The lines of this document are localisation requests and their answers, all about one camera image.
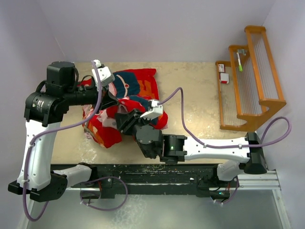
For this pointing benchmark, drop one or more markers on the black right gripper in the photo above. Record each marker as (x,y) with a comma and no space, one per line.
(130,119)

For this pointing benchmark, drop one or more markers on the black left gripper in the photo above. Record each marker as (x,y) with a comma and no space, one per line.
(107,99)

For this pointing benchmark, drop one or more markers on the red embroidered pillowcase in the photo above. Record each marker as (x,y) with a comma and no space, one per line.
(133,88)

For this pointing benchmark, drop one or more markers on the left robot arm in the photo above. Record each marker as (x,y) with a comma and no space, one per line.
(44,111)

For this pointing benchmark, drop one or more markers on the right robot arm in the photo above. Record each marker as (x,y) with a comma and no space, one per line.
(172,149)

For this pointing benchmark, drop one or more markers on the white green pen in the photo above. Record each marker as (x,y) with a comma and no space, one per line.
(239,62)

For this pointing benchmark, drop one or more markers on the wooden tiered rack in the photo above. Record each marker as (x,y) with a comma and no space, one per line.
(252,96)

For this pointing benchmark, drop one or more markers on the grey clip on rack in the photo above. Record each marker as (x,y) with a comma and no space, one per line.
(242,51)

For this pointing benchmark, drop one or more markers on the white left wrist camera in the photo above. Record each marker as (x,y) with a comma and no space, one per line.
(101,73)

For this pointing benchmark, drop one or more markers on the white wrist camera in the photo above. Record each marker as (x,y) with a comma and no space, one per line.
(101,73)
(154,110)

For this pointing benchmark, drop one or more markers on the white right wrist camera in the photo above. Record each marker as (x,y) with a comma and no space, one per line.
(154,110)

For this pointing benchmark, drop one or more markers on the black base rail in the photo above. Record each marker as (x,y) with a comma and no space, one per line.
(159,179)

